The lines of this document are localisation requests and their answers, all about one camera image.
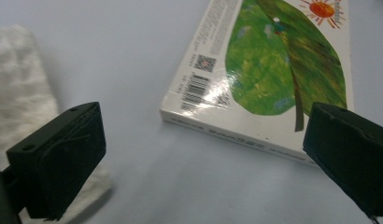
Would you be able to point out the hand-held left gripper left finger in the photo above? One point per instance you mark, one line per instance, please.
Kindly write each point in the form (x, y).
(62, 161)

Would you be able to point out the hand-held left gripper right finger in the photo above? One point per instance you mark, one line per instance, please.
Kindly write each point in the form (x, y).
(351, 155)

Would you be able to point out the white cloth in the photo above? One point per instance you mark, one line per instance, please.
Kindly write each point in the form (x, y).
(21, 87)

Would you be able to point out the caterpillar picture book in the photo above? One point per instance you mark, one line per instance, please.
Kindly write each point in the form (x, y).
(258, 77)

